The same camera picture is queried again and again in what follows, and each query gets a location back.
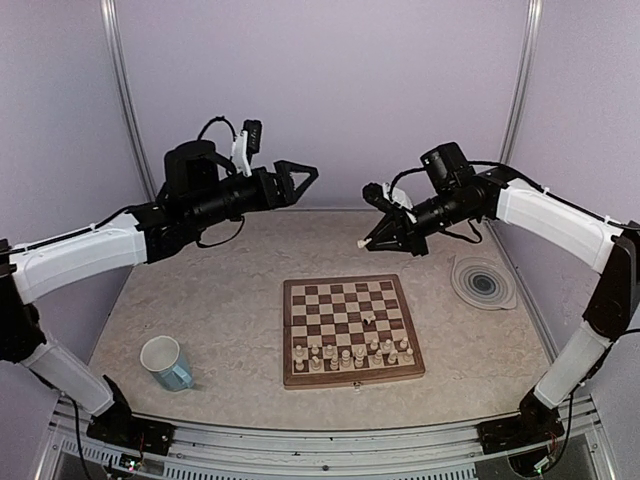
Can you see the grey spiral coaster mat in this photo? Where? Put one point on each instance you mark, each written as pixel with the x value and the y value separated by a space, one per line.
pixel 483 284

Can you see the front aluminium rail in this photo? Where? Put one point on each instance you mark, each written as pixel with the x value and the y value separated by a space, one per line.
pixel 195 450

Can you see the white chess king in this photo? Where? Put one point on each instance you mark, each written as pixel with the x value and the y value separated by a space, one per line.
pixel 359 354

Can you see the aluminium frame post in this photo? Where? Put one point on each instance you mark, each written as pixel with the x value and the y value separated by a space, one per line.
pixel 524 71
pixel 109 14

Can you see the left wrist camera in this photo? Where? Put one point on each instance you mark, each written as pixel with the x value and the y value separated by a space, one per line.
pixel 246 145

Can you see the left aluminium frame post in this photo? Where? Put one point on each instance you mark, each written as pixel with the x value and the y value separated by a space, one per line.
pixel 109 14

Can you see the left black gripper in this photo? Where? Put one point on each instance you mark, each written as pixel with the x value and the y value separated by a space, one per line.
pixel 269 199

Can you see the light blue ceramic mug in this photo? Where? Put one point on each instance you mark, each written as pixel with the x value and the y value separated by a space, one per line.
pixel 163 358

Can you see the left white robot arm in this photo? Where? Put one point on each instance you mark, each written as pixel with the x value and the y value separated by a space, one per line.
pixel 202 188

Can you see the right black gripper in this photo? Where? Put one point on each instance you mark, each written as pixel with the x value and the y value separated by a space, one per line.
pixel 398 226

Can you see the white rook corner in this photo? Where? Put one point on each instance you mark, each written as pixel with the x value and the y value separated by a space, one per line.
pixel 407 355

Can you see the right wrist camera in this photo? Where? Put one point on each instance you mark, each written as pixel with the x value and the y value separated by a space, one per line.
pixel 385 198

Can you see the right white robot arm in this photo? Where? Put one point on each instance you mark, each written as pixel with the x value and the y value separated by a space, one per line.
pixel 504 194

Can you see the white chess piece back row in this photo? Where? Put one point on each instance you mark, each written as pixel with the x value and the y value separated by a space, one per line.
pixel 392 357

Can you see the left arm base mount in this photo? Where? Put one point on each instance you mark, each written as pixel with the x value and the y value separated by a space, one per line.
pixel 136 433

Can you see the right aluminium frame post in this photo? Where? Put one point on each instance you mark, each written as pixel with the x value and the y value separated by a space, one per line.
pixel 524 71

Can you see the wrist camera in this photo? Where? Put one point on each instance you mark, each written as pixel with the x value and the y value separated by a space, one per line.
pixel 385 198
pixel 246 145

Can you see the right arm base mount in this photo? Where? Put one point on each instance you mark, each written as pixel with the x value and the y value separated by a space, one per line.
pixel 511 433

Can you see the wooden chess board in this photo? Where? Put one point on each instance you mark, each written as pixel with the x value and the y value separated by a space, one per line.
pixel 329 311

